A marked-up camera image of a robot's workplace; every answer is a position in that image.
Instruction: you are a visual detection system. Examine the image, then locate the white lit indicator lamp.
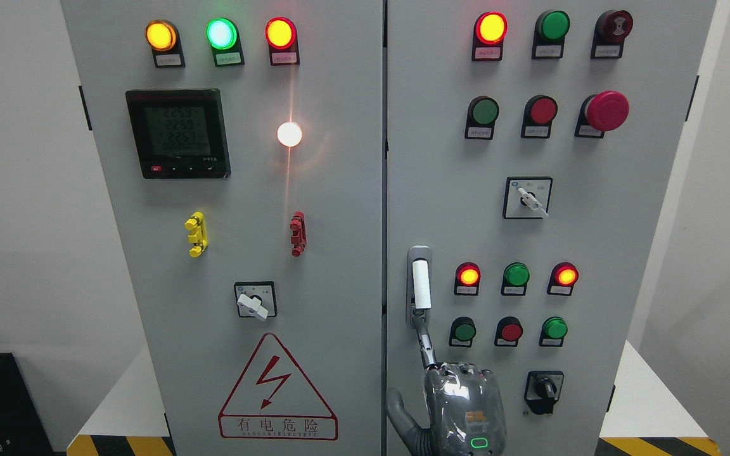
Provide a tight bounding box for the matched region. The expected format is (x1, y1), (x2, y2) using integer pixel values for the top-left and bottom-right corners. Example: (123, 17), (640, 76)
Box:
(276, 121), (302, 148)

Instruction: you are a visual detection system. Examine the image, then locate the white selector switch upper right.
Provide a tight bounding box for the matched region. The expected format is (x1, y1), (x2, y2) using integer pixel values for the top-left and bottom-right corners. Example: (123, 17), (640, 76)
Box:
(503, 177), (553, 219)

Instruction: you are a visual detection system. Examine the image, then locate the red push button upper row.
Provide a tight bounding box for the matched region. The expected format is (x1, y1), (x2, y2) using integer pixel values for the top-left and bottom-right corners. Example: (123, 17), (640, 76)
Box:
(520, 94), (558, 139)

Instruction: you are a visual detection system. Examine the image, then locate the red indicator light left door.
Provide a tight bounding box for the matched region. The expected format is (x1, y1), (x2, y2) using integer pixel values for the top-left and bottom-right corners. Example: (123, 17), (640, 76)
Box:
(266, 16), (300, 66)

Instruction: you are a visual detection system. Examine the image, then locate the black digital power meter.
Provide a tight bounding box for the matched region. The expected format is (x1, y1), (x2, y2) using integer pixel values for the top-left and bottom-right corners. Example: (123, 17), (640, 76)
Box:
(125, 87), (231, 179)

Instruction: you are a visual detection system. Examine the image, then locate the grey left cabinet door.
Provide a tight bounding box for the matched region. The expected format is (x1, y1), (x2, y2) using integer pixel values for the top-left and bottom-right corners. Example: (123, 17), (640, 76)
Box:
(61, 1), (383, 455)

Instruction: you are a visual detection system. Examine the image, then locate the grey cabinet door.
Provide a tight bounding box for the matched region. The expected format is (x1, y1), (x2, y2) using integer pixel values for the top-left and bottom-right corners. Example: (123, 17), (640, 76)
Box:
(387, 1), (716, 455)
(61, 1), (383, 455)

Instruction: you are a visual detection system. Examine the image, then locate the yellow terminal connector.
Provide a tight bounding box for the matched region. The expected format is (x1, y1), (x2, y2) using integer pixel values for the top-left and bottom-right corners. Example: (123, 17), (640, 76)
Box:
(184, 211), (208, 258)

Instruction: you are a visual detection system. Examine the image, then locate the green push button lower left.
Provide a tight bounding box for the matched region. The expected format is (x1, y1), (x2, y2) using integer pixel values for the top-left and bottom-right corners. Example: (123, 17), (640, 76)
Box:
(449, 315), (477, 348)

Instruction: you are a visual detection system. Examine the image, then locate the green indicator lower middle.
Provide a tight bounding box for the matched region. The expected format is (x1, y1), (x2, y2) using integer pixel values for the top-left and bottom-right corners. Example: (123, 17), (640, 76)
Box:
(501, 262), (530, 296)

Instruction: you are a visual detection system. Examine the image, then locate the red lit indicator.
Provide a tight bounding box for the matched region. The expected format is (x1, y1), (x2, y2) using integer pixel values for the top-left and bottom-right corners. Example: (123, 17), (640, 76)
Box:
(454, 262), (481, 296)
(547, 262), (579, 296)
(471, 11), (508, 61)

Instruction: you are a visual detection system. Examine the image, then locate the red lit indicator top right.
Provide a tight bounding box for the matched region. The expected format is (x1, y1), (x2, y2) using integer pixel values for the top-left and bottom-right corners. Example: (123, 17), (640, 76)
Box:
(471, 11), (508, 61)

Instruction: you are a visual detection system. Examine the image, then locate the red emergency stop mushroom button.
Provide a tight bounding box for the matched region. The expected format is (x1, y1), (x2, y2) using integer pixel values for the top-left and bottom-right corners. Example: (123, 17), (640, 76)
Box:
(574, 91), (629, 139)

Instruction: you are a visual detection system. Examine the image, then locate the green push button upper row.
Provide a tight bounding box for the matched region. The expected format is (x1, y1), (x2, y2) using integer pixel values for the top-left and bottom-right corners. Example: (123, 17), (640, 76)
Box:
(464, 96), (499, 141)

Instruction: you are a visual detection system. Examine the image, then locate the red lit indicator lower right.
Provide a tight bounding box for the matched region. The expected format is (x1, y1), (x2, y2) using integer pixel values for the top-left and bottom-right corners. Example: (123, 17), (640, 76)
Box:
(547, 262), (579, 296)

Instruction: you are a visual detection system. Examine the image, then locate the red electric hazard warning sticker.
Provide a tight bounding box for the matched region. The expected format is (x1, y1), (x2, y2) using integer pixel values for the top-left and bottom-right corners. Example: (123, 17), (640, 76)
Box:
(218, 332), (337, 441)

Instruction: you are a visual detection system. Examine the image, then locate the red push button lower middle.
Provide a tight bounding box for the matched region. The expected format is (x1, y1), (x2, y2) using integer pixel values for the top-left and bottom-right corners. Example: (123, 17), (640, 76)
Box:
(494, 315), (523, 347)

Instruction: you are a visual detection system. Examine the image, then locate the green push button lower right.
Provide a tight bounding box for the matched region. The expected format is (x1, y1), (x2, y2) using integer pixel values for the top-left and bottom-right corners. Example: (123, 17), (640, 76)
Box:
(539, 315), (568, 348)

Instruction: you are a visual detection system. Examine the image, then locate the green indicator top right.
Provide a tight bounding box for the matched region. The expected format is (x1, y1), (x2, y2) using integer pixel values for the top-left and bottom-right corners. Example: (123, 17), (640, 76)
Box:
(531, 9), (570, 60)

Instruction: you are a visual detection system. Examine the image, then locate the dark red buzzer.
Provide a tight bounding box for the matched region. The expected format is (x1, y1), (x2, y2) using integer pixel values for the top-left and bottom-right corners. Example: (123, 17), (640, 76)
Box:
(591, 9), (632, 60)

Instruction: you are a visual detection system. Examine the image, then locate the white selector switch left door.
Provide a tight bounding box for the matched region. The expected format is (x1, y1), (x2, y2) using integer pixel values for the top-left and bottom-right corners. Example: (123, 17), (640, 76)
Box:
(234, 281), (278, 321)

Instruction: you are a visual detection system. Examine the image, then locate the grey right cabinet door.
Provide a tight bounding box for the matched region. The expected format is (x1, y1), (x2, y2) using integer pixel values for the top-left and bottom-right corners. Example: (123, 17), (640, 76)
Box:
(387, 1), (716, 455)

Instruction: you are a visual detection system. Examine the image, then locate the white platform with hazard stripes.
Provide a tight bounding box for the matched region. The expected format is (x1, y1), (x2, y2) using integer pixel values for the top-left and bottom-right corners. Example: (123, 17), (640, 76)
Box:
(67, 344), (720, 455)

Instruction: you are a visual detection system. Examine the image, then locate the red terminal connector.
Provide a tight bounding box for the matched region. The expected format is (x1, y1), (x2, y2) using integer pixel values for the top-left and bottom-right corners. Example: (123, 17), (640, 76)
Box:
(289, 211), (307, 258)

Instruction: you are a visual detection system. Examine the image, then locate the black rotary knob switch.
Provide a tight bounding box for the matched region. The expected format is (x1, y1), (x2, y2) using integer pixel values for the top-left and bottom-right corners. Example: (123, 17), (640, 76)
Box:
(524, 370), (565, 415)

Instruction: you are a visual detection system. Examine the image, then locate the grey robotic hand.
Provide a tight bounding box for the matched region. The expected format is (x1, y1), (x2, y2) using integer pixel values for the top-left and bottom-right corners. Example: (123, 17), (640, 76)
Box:
(386, 315), (506, 455)

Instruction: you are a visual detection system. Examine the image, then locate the green lit indicator light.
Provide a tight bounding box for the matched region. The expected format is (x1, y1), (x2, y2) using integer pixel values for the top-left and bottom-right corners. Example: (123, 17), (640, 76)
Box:
(205, 17), (245, 67)

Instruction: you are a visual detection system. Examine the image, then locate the red lit indicator lower left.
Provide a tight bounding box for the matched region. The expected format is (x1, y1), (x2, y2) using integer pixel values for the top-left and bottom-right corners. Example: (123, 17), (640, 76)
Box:
(454, 262), (481, 296)

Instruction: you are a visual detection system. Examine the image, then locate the yellow indicator light top left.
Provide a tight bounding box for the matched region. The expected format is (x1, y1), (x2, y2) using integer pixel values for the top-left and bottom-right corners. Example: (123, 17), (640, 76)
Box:
(145, 20), (185, 68)

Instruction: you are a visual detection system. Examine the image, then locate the silver door lock handle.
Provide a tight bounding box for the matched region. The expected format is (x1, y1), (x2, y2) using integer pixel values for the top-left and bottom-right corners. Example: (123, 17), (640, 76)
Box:
(406, 245), (432, 328)

